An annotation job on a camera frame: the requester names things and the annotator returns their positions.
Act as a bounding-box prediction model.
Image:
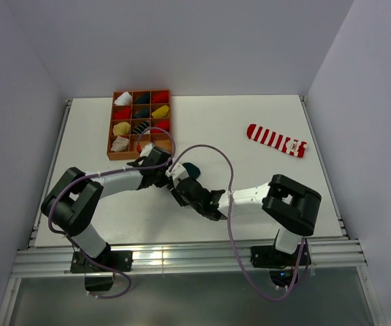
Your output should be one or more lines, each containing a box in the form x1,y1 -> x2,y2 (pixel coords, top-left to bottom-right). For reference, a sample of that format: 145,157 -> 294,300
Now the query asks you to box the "black white striped rolled sock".
132,120 -> 150,134

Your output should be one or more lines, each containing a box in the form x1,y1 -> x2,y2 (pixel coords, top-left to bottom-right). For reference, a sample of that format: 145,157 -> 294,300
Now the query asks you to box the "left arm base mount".
69,251 -> 133,294

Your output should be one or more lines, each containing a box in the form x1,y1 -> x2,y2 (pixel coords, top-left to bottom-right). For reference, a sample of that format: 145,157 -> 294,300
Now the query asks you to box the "red rolled sock left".
113,106 -> 132,120

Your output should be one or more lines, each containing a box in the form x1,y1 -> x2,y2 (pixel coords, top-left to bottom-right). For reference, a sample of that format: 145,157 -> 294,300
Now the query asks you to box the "dark teal rolled sock top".
133,91 -> 151,105

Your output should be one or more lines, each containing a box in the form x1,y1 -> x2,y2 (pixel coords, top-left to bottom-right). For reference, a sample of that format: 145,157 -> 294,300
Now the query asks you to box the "dark teal rolled sock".
132,107 -> 150,119
133,91 -> 151,105

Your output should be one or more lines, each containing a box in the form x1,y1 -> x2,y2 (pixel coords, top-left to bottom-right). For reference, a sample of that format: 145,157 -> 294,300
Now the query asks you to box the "red white striped santa sock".
246,124 -> 308,158

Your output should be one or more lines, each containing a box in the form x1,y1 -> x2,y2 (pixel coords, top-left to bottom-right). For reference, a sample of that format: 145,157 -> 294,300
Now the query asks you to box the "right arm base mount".
250,245 -> 299,288

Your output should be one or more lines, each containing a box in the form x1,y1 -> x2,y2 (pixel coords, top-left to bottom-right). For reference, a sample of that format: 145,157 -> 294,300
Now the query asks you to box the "red rolled sock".
151,90 -> 170,104
151,120 -> 170,134
113,106 -> 132,120

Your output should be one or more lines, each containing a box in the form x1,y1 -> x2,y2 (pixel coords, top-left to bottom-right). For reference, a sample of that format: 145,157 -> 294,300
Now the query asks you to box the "aluminium frame rail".
10,239 -> 367,278

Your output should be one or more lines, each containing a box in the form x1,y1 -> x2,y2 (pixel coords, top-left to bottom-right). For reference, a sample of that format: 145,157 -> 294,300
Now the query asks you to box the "dark green reindeer sock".
183,162 -> 201,180

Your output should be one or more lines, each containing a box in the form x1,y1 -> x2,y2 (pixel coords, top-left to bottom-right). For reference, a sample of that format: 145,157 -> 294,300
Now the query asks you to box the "mustard rolled sock left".
112,122 -> 131,136

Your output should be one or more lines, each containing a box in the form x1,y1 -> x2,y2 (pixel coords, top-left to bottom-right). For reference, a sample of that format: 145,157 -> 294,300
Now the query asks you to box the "wooden compartment organizer tray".
107,89 -> 172,160

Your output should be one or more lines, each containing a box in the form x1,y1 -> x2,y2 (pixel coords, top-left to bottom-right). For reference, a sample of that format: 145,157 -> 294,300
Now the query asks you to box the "dark teal rolled sock middle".
132,107 -> 150,119

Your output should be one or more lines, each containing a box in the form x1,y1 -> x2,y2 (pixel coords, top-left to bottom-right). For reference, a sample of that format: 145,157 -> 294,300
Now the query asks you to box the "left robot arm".
41,143 -> 172,271

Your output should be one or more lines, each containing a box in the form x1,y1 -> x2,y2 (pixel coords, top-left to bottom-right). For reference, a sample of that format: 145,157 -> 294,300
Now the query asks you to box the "beige red sock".
110,136 -> 130,153

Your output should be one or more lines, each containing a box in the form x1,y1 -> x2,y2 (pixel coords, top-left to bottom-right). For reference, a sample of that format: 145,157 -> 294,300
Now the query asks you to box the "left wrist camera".
136,143 -> 155,158

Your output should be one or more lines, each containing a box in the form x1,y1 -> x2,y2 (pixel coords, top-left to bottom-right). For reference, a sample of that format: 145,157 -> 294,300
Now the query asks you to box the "red rolled sock top right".
151,90 -> 170,104

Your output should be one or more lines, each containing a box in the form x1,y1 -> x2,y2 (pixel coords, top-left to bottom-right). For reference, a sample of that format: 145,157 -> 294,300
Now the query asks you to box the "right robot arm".
170,174 -> 322,265

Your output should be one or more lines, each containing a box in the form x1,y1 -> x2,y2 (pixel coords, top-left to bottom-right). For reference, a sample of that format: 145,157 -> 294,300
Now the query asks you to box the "red rolled sock lower right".
151,120 -> 170,134

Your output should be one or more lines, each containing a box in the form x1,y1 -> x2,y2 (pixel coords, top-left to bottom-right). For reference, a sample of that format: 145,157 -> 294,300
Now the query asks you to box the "yellow rolled sock right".
151,105 -> 170,118

